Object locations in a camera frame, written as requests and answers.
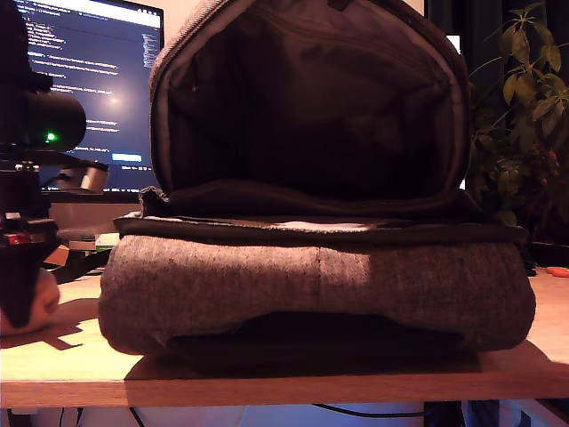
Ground green leafy houseplant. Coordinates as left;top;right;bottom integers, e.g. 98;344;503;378
466;2;569;244

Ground grey fabric backpack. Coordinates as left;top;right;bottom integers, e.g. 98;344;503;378
44;0;537;357

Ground black cable under table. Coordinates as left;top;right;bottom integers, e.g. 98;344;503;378
310;402;426;419

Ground monitor with white screen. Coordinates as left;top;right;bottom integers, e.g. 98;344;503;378
444;34;467;192

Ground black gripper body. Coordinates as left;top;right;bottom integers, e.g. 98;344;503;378
0;171;59;246

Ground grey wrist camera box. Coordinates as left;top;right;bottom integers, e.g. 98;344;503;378
39;150;111;196

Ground monitor with dark code screen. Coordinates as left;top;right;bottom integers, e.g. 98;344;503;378
12;0;166;205

